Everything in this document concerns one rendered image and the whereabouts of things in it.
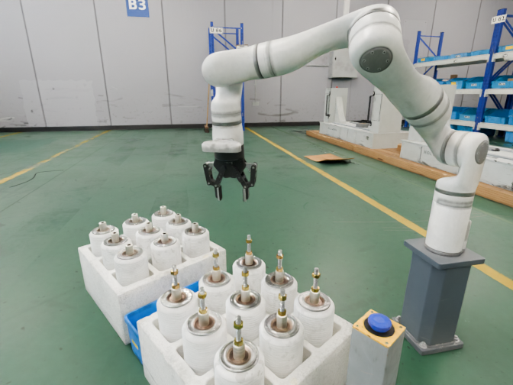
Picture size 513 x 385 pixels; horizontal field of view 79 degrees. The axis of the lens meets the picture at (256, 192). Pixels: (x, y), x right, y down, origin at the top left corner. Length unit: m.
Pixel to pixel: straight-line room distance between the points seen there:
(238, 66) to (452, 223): 0.67
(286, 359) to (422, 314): 0.49
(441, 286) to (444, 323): 0.13
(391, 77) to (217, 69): 0.34
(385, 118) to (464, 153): 3.17
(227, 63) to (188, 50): 6.30
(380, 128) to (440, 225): 3.13
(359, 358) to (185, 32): 6.74
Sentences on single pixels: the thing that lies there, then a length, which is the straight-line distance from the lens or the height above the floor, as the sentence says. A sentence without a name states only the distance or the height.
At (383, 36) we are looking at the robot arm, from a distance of 0.62.
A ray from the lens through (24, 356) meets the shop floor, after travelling 1.21.
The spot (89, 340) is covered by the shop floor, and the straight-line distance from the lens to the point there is 1.17.
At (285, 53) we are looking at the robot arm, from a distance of 0.66.
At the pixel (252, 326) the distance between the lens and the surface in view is 0.78.
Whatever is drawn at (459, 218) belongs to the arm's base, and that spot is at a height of 0.41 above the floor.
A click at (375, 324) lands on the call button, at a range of 0.64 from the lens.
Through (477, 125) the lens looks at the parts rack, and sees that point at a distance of 6.50.
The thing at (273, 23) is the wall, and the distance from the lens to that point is 7.31.
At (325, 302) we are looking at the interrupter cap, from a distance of 0.79.
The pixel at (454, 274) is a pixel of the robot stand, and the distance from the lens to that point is 1.02.
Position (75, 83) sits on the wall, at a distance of 7.25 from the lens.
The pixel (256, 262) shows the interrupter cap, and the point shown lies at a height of 0.25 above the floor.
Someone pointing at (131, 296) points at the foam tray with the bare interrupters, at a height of 0.16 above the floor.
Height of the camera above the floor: 0.72
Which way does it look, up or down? 18 degrees down
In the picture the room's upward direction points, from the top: straight up
